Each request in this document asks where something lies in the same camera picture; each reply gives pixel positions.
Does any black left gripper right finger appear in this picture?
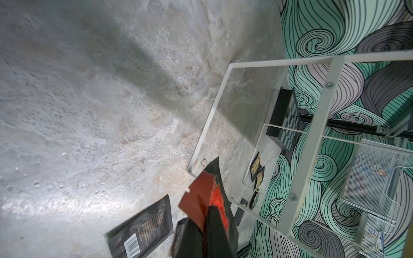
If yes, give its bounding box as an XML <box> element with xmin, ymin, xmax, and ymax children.
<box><xmin>204</xmin><ymin>206</ymin><xmax>235</xmax><ymax>258</ymax></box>

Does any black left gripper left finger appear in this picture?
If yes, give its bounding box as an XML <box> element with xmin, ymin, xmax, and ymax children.
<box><xmin>172</xmin><ymin>217</ymin><xmax>203</xmax><ymax>258</ymax></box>

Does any red tea bag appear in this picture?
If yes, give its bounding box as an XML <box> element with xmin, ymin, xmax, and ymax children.
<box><xmin>179</xmin><ymin>158</ymin><xmax>239</xmax><ymax>258</ymax></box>

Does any jasmine tea bag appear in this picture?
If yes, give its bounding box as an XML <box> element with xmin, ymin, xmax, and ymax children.
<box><xmin>248</xmin><ymin>191</ymin><xmax>260</xmax><ymax>210</ymax></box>

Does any oolong tea bag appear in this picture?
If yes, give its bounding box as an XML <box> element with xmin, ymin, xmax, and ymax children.
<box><xmin>250</xmin><ymin>152</ymin><xmax>261</xmax><ymax>181</ymax></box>

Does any black tea bag with barcode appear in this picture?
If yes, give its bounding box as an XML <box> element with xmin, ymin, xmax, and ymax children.
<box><xmin>234</xmin><ymin>198</ymin><xmax>248</xmax><ymax>226</ymax></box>

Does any oolong tea bag shelf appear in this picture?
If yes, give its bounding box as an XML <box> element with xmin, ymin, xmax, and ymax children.
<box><xmin>254</xmin><ymin>166</ymin><xmax>265</xmax><ymax>190</ymax></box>

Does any white wooden two-tier shelf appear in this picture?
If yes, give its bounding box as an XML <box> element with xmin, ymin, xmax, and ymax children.
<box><xmin>187</xmin><ymin>50</ymin><xmax>413</xmax><ymax>258</ymax></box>

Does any checkered board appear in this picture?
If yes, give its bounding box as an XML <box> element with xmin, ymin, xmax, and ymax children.
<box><xmin>266</xmin><ymin>88</ymin><xmax>301</xmax><ymax>151</ymax></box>

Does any clear wall bin upper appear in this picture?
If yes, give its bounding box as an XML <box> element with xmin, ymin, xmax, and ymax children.
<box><xmin>339</xmin><ymin>139</ymin><xmax>413</xmax><ymax>222</ymax></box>

